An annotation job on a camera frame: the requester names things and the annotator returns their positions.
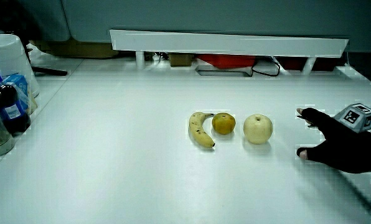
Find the person's right hand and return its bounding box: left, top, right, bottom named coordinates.
left=296, top=103, right=371, bottom=174

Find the pale yellow pear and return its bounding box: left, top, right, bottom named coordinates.
left=243, top=113, right=274, bottom=145

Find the dark red box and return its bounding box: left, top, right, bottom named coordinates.
left=275, top=56, right=345, bottom=72

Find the small yellow-green round fruit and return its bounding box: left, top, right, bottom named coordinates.
left=211, top=112, right=237, bottom=136

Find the yellow banana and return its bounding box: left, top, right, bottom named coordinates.
left=189, top=111, right=217, bottom=149

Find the white raised shelf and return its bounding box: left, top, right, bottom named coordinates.
left=109, top=29, right=350, bottom=75

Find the olive green box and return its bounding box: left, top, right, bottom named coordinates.
left=168, top=53, right=195, bottom=68

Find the brown cardboard box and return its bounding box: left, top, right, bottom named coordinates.
left=32, top=39, right=120, bottom=59

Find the black flat stand base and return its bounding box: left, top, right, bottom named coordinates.
left=31, top=66, right=68, bottom=77

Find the blue carton box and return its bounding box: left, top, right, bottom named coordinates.
left=2, top=73, right=31, bottom=111

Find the dark bottle with blue cap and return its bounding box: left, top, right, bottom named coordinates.
left=0, top=72, right=31, bottom=134

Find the white plastic bucket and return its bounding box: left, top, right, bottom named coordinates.
left=0, top=33, right=40, bottom=98

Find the black cable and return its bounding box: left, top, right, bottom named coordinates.
left=250, top=59, right=281, bottom=78

